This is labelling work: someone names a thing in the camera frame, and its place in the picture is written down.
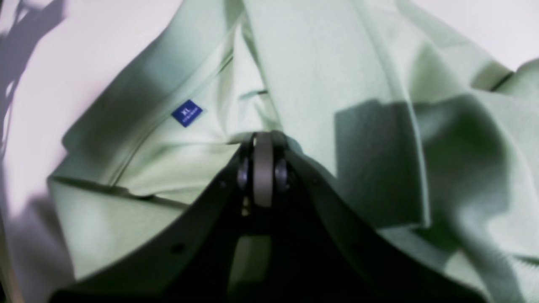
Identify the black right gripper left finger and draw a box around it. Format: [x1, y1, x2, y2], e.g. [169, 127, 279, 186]
[50, 132, 275, 303]

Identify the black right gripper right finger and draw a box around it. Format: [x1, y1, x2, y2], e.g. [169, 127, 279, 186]
[269, 132, 485, 303]

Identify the light green T-shirt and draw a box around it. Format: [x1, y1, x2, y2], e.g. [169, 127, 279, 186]
[48, 0, 538, 303]

